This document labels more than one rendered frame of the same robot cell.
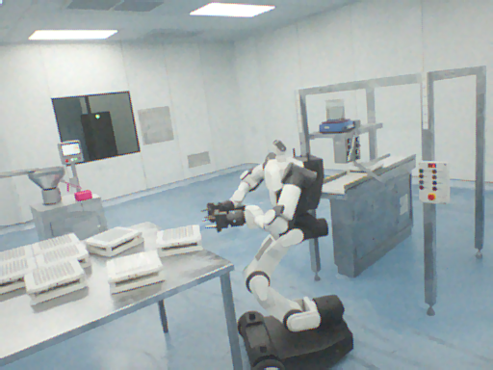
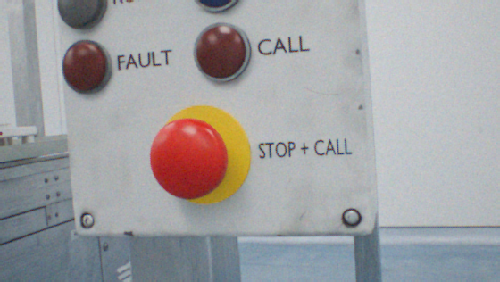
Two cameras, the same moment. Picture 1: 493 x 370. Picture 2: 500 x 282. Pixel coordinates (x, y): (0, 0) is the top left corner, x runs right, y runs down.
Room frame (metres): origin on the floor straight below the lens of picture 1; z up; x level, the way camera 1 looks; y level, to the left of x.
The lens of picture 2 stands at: (2.01, -1.01, 0.91)
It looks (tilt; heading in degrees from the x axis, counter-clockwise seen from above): 3 degrees down; 330
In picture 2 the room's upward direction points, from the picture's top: 4 degrees counter-clockwise
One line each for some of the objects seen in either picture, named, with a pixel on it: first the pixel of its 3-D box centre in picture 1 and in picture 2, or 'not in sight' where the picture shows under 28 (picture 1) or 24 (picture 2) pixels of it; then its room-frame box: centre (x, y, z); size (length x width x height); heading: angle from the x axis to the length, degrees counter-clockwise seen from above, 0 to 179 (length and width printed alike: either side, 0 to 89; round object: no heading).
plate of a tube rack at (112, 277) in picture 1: (133, 265); not in sight; (1.72, 0.57, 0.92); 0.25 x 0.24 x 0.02; 19
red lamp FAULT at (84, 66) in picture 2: not in sight; (85, 66); (2.34, -1.10, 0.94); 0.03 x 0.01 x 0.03; 43
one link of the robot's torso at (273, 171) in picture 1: (294, 182); not in sight; (2.17, -0.28, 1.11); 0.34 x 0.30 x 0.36; 8
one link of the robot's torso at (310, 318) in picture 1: (298, 313); not in sight; (2.16, -0.23, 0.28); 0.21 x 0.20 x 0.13; 98
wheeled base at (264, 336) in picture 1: (296, 328); not in sight; (2.15, -0.20, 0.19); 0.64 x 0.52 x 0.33; 98
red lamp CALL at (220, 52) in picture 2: not in sight; (220, 52); (2.28, -1.15, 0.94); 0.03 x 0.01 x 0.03; 43
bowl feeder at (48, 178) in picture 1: (55, 184); not in sight; (4.22, 2.08, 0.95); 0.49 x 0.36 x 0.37; 128
